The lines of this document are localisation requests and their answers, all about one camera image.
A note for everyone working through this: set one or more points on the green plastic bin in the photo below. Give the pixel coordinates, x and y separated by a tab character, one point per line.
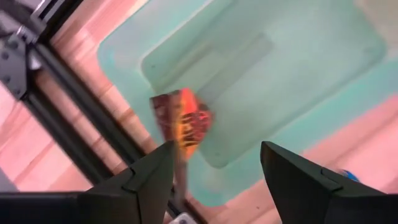
264	77

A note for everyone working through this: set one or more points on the orange spice packet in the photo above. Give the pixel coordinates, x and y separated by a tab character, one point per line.
186	124

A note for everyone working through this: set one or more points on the blue soy sauce ramen packet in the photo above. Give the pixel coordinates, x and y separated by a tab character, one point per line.
350	175

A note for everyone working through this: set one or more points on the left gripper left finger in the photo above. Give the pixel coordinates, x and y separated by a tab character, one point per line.
146	186

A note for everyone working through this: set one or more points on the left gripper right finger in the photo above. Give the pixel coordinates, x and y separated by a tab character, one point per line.
298	193

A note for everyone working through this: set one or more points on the black aluminium table frame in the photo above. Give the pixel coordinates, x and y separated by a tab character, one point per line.
81	102

